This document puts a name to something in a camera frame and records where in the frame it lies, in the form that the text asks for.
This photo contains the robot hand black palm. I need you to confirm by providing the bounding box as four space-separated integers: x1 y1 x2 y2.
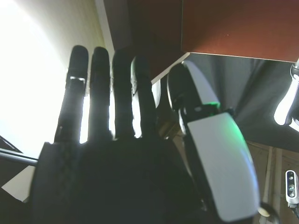
31 44 262 224

